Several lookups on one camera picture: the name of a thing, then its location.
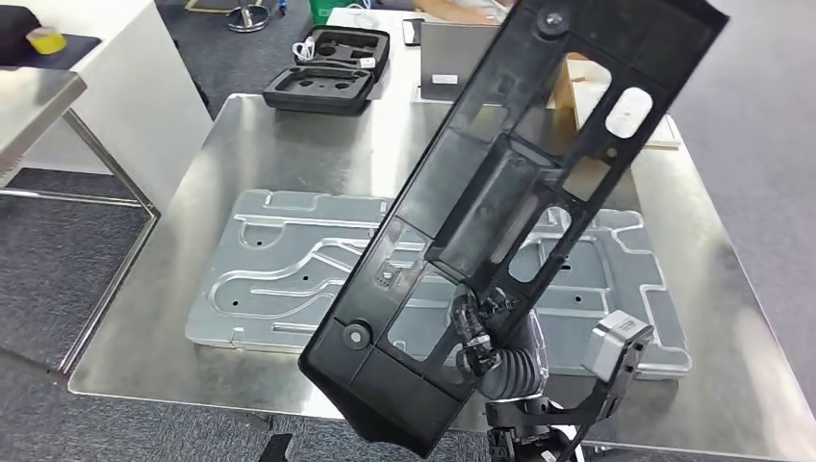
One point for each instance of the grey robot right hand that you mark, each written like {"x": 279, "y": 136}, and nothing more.
{"x": 473, "y": 338}

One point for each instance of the black plastic plate bracket part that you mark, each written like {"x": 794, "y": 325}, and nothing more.
{"x": 484, "y": 191}

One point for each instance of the person's forearm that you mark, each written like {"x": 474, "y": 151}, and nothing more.
{"x": 459, "y": 9}

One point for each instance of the grey machined aluminium fixture plate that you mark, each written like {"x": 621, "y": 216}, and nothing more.
{"x": 287, "y": 268}

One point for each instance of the wooden box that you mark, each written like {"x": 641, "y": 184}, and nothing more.
{"x": 564, "y": 95}

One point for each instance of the grey metal box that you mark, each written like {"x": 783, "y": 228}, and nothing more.
{"x": 452, "y": 57}

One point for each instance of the black foam equipment case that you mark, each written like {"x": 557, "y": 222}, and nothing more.
{"x": 319, "y": 92}

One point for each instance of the small white adapter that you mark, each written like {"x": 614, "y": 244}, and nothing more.
{"x": 367, "y": 62}

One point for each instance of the green box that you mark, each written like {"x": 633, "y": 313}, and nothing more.
{"x": 325, "y": 11}

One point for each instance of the chrome chair base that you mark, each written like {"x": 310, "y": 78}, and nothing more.
{"x": 248, "y": 18}

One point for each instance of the white cabinet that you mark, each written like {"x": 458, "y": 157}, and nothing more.
{"x": 146, "y": 95}

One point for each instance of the dark blue mat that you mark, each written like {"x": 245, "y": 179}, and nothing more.
{"x": 76, "y": 51}

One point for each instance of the steel side table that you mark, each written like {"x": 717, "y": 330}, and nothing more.
{"x": 32, "y": 102}

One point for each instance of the black pouch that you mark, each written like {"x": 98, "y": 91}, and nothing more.
{"x": 16, "y": 32}

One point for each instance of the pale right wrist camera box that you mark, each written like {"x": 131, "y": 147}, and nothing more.
{"x": 609, "y": 344}

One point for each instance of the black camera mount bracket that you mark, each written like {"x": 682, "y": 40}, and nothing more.
{"x": 615, "y": 382}

